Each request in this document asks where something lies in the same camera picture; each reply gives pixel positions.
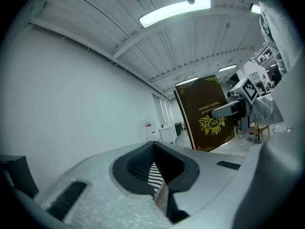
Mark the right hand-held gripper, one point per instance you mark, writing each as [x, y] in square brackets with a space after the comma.
[249, 90]

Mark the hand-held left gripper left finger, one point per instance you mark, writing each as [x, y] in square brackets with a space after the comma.
[95, 199]

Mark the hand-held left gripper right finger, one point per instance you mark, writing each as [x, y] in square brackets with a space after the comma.
[209, 175]

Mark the brown book with gold ornament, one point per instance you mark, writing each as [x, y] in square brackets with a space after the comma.
[197, 96]

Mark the person's right forearm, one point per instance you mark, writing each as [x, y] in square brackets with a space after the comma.
[264, 113]

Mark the long ceiling light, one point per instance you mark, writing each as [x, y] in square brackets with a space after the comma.
[187, 80]
[166, 12]
[227, 68]
[256, 9]

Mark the wooden chair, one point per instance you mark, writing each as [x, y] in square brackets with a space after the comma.
[262, 128]

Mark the green bin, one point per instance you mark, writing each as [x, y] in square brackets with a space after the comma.
[178, 129]

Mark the white cabinet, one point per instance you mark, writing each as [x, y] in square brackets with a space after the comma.
[168, 133]

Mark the white framed window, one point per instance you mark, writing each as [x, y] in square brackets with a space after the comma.
[164, 108]

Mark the white board with red label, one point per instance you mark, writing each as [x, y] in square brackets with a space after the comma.
[148, 125]

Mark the black cabinet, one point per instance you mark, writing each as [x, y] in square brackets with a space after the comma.
[16, 173]

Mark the person's grey hoodie torso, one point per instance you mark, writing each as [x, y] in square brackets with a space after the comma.
[278, 32]

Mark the grey gripper-mounted camera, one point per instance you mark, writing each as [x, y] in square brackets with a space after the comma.
[232, 93]

